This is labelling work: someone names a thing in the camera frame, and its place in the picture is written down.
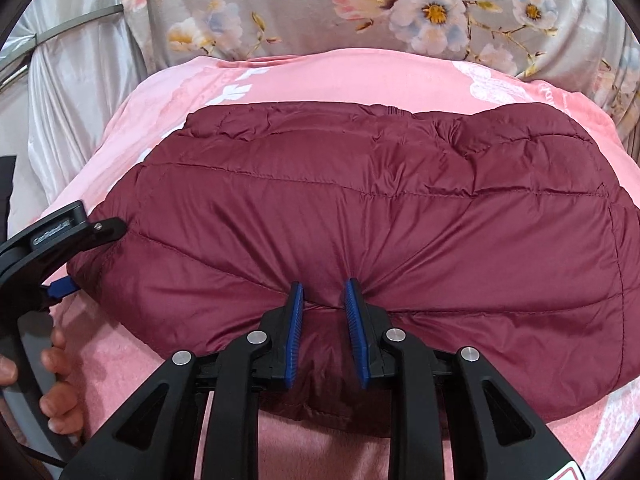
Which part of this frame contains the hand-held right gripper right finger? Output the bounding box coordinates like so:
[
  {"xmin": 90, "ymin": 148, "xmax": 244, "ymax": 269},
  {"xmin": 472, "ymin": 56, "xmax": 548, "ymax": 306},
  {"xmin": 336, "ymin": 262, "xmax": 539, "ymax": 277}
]
[{"xmin": 341, "ymin": 277, "xmax": 571, "ymax": 480}]

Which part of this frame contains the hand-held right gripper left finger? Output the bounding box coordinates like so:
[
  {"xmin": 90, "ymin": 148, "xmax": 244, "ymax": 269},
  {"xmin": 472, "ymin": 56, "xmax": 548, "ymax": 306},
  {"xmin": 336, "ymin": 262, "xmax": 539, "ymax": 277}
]
[{"xmin": 90, "ymin": 281, "xmax": 306, "ymax": 480}]

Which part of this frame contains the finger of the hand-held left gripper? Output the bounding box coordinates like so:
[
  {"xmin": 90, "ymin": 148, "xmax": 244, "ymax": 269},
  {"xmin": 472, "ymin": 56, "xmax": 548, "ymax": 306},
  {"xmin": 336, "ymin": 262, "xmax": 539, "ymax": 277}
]
[
  {"xmin": 42, "ymin": 279, "xmax": 82, "ymax": 307},
  {"xmin": 82, "ymin": 217, "xmax": 129, "ymax": 252}
]

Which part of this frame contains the maroon quilted puffer jacket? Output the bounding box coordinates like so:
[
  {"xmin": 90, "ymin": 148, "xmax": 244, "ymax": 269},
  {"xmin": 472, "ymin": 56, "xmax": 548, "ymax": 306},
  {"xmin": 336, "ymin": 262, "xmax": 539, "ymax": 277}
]
[{"xmin": 67, "ymin": 102, "xmax": 632, "ymax": 428}]

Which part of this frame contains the person's left hand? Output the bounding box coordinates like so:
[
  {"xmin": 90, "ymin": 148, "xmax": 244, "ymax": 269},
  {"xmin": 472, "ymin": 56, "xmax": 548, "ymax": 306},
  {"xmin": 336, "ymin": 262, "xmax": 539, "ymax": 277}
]
[{"xmin": 0, "ymin": 327, "xmax": 85, "ymax": 436}]

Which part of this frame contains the dark cloth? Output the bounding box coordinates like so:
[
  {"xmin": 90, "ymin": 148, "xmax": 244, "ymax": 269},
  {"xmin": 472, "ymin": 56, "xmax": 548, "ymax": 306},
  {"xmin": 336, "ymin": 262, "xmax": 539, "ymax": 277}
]
[{"xmin": 0, "ymin": 155, "xmax": 19, "ymax": 235}]

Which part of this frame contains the silver satin curtain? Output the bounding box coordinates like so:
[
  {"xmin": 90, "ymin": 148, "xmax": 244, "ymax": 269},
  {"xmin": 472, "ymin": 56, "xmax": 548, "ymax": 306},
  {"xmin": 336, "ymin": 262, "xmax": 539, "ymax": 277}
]
[{"xmin": 5, "ymin": 0, "xmax": 151, "ymax": 223}]

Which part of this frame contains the pink printed blanket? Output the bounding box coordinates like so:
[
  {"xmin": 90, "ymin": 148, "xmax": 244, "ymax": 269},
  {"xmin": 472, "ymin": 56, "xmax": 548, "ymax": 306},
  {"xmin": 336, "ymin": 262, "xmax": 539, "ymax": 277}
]
[{"xmin": 47, "ymin": 47, "xmax": 640, "ymax": 480}]

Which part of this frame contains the grey floral bed sheet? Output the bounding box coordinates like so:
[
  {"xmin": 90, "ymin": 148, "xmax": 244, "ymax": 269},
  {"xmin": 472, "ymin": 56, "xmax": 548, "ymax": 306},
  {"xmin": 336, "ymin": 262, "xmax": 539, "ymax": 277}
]
[{"xmin": 120, "ymin": 0, "xmax": 640, "ymax": 133}]

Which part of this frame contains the black cable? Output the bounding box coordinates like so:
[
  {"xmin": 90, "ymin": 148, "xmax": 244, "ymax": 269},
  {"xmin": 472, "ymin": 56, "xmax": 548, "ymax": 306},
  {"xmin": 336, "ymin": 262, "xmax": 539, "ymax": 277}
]
[{"xmin": 19, "ymin": 437, "xmax": 67, "ymax": 467}]

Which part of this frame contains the grey curtain tie strap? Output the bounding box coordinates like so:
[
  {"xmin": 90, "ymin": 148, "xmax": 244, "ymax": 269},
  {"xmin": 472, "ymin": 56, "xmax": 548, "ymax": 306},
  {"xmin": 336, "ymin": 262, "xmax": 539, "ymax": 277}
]
[{"xmin": 35, "ymin": 4, "xmax": 125, "ymax": 47}]

